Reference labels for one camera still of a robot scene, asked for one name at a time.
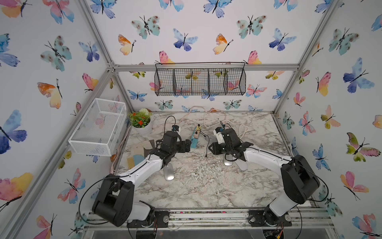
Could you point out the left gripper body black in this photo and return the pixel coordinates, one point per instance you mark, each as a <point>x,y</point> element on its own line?
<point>179,148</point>

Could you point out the silver mouse by pink strip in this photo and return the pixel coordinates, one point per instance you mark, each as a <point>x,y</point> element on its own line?
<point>228,162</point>

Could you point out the white mouse front right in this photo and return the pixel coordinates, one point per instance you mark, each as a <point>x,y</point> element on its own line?
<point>243,165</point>

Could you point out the potted plant white pot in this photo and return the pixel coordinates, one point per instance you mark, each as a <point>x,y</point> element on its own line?
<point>141,121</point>

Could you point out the silver mouse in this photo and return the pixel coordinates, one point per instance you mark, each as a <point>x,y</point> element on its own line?
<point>228,162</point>
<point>169,172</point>

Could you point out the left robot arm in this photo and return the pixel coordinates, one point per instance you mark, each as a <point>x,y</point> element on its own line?
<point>115,200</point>

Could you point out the white mesh wall basket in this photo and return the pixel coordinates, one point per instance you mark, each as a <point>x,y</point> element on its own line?
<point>99,129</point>

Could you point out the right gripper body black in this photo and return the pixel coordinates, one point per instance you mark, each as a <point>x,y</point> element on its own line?
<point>221,148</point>

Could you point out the blue power strip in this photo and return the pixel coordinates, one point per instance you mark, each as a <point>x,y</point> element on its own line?
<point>194,141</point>

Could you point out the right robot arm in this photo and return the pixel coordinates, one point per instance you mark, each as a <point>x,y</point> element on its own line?
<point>298,180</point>

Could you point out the black wire wall basket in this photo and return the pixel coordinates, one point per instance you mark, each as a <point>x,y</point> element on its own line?
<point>198,79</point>

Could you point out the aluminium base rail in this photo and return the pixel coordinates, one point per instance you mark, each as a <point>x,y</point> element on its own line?
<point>239,218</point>

